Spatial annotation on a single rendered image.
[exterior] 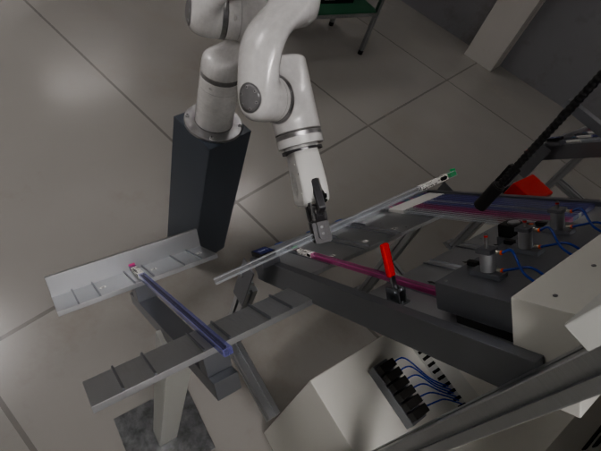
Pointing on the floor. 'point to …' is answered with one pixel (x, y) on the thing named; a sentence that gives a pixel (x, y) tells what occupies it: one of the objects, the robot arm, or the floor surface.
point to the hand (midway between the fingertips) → (320, 231)
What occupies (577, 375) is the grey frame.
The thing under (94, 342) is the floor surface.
